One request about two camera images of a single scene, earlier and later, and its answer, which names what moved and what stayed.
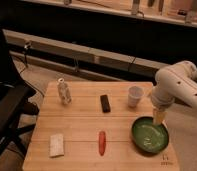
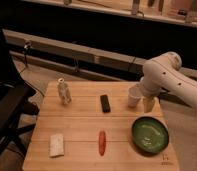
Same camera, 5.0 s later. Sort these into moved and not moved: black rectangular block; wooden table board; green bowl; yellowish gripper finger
Moved: yellowish gripper finger
Not moved: black rectangular block; wooden table board; green bowl
